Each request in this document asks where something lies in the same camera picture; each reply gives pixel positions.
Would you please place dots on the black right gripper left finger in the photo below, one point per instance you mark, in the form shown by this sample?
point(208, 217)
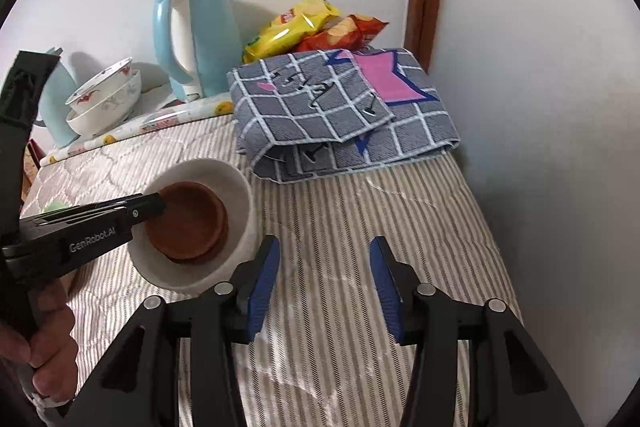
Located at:
point(135, 382)

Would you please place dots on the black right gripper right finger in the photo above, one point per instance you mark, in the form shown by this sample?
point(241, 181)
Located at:
point(511, 381)

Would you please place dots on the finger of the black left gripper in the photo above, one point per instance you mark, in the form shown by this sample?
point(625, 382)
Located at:
point(75, 229)

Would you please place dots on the brown wooden bowl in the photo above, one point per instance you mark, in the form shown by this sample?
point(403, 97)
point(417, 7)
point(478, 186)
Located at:
point(193, 227)

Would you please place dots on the person's left hand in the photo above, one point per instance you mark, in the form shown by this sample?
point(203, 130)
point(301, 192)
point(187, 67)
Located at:
point(52, 351)

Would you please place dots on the green plate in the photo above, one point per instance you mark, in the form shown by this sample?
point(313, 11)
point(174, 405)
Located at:
point(55, 205)

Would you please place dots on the light blue thermos jug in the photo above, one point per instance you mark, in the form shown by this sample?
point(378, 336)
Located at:
point(52, 106)

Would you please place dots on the large white bowl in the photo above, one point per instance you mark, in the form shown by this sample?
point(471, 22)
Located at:
point(108, 113)

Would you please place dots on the plain white bowl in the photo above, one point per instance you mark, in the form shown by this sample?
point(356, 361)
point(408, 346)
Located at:
point(232, 187)

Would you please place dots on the striped quilted cover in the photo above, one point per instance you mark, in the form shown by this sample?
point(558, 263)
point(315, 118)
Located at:
point(323, 356)

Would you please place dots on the fruit print mat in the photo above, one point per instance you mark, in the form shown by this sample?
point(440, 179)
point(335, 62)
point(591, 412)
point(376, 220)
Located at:
point(171, 116)

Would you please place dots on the light blue electric kettle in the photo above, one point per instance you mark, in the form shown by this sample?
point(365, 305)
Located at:
point(196, 43)

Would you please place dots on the grey checked cloth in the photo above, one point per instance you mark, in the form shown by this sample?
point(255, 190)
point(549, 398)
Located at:
point(312, 114)

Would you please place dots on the yellow chips bag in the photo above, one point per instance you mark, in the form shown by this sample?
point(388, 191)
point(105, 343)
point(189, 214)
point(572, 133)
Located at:
point(290, 28)

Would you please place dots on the orange chips bag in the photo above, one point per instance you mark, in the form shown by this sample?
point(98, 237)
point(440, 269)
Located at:
point(353, 32)

